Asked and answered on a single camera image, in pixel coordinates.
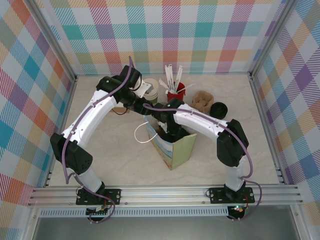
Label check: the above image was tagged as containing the floral green paper gift bag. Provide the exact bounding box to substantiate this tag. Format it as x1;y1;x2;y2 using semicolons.
134;121;198;171

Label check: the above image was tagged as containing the red stir stick cup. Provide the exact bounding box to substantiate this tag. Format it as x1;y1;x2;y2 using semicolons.
166;86;186;103

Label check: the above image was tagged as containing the stack of paper cups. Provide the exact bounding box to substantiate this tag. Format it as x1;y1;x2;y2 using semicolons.
143;78;160;106

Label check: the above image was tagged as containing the stack of black cup lids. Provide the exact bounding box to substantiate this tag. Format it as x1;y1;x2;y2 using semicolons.
209;101;229;120

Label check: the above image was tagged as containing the small controller circuit board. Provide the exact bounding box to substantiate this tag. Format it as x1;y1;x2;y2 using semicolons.
228;204;246;215
85;205;111;217

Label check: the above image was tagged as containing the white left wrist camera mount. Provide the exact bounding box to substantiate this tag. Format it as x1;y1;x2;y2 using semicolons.
136;79;153;100

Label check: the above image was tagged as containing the thin black left camera cable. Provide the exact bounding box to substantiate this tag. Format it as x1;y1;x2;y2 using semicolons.
111;104;131;116

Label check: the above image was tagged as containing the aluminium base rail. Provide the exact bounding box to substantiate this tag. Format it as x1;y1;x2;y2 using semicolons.
27;184;305;208

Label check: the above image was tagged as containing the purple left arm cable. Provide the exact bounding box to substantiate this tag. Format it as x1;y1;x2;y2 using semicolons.
61;56;138;224

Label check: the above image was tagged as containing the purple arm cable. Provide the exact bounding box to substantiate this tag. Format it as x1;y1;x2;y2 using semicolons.
61;56;138;224
141;103;263;222

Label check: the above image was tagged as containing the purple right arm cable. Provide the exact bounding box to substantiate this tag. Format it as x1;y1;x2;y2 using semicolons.
141;103;263;222

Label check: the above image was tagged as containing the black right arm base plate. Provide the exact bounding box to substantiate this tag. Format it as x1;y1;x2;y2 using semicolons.
208;186;256;205

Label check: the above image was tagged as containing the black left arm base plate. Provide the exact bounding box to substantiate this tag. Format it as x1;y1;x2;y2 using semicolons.
75;188;123;206

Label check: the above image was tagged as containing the slotted grey cable duct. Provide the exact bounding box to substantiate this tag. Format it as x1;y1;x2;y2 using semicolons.
39;208;230;218

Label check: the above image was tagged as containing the aluminium frame post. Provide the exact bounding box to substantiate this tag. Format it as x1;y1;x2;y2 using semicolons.
29;0;78;82
248;0;297;78

